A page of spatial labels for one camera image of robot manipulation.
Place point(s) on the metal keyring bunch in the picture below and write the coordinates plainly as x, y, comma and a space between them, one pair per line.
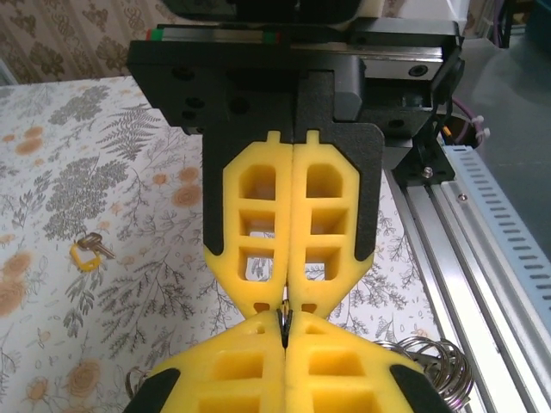
443, 365

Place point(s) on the grey metal sheet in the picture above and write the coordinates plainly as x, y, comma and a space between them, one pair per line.
516, 129

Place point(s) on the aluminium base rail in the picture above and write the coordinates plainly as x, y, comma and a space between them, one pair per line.
473, 301

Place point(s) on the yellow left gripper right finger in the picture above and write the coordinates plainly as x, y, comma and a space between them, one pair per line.
344, 374

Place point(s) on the brass key with yellow tag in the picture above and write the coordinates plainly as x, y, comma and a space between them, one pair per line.
86, 258

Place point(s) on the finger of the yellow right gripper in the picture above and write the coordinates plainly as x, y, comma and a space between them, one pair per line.
215, 193
357, 193

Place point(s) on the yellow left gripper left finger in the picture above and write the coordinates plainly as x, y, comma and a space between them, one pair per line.
232, 374

